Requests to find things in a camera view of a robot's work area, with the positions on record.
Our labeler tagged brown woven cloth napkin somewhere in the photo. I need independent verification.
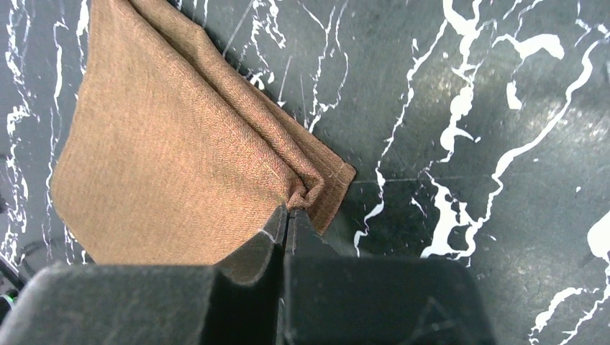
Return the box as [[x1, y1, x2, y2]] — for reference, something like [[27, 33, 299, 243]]
[[51, 1, 355, 265]]

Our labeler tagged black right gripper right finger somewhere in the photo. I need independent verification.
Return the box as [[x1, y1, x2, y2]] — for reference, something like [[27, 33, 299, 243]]
[[284, 210, 496, 344]]

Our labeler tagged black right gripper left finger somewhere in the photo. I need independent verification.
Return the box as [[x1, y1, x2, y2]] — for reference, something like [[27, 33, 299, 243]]
[[1, 206, 288, 344]]

